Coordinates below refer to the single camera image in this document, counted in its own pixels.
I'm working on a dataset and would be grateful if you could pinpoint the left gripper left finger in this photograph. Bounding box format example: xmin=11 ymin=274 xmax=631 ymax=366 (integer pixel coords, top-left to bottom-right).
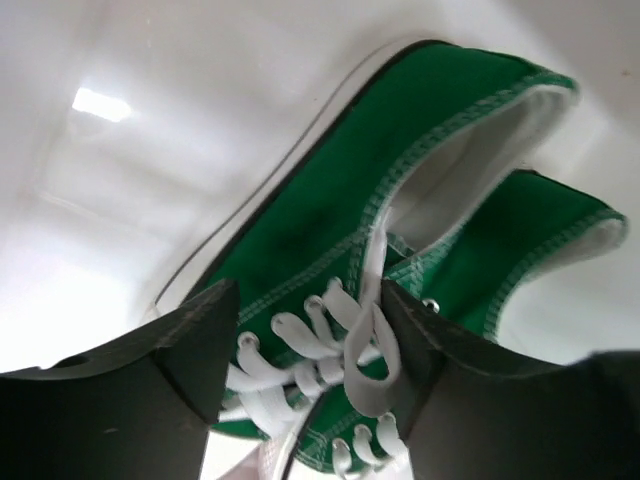
xmin=1 ymin=280 xmax=239 ymax=479

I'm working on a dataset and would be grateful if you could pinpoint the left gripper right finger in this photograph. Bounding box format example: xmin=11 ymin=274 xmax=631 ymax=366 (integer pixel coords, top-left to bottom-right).
xmin=382 ymin=281 xmax=639 ymax=479

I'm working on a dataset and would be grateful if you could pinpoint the green sneaker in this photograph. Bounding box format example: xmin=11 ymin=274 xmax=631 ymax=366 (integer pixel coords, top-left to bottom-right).
xmin=281 ymin=170 xmax=628 ymax=479
xmin=158 ymin=40 xmax=578 ymax=439

